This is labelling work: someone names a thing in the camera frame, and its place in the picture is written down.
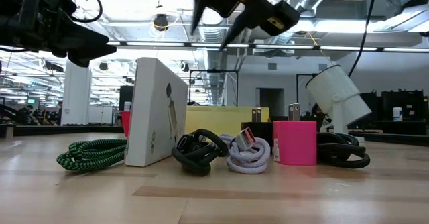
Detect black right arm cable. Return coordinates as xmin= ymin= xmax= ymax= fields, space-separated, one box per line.
xmin=348 ymin=0 xmax=379 ymax=77

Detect black monitor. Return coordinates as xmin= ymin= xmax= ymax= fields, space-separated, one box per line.
xmin=119 ymin=85 xmax=135 ymax=111

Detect white product box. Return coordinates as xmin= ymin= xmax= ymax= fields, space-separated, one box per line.
xmin=124 ymin=57 xmax=189 ymax=168

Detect black overhead camera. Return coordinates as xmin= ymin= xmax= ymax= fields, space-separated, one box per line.
xmin=153 ymin=13 xmax=170 ymax=32

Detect black aluminium rig frame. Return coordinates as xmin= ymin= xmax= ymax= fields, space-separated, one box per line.
xmin=107 ymin=40 xmax=429 ymax=53

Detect red plastic bin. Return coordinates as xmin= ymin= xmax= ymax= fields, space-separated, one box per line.
xmin=119 ymin=111 xmax=132 ymax=138

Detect black cable with red tie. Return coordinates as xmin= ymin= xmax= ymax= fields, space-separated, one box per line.
xmin=316 ymin=132 xmax=371 ymax=170

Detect yellow plastic bin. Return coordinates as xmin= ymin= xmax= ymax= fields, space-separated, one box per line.
xmin=184 ymin=105 xmax=270 ymax=137

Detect black storage cabinets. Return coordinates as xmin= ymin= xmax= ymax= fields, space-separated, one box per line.
xmin=381 ymin=89 xmax=425 ymax=121

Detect black metal rack frame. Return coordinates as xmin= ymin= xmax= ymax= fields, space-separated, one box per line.
xmin=188 ymin=68 xmax=239 ymax=107

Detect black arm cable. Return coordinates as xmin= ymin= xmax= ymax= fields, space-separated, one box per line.
xmin=72 ymin=0 xmax=103 ymax=23
xmin=348 ymin=0 xmax=379 ymax=77

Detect green braided cable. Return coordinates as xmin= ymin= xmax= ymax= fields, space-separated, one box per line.
xmin=56 ymin=138 xmax=128 ymax=172

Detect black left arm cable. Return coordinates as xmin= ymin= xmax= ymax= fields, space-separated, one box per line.
xmin=72 ymin=0 xmax=103 ymax=23

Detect black wall charger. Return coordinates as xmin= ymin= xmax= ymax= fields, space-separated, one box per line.
xmin=240 ymin=107 xmax=274 ymax=151

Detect white room pillar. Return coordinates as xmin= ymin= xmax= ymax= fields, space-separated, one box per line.
xmin=61 ymin=59 xmax=92 ymax=126

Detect white cylindrical spot lamp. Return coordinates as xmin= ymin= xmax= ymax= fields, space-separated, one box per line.
xmin=305 ymin=64 xmax=373 ymax=143

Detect lavender braided usb cable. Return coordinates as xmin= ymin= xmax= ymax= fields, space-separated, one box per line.
xmin=219 ymin=127 xmax=271 ymax=175

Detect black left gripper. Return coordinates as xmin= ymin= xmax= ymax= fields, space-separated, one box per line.
xmin=13 ymin=0 xmax=117 ymax=67

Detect pink wall charger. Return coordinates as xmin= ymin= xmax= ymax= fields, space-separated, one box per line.
xmin=273 ymin=103 xmax=318 ymax=166

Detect person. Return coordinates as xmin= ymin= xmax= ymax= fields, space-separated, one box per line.
xmin=18 ymin=105 xmax=34 ymax=124
xmin=55 ymin=101 xmax=64 ymax=126

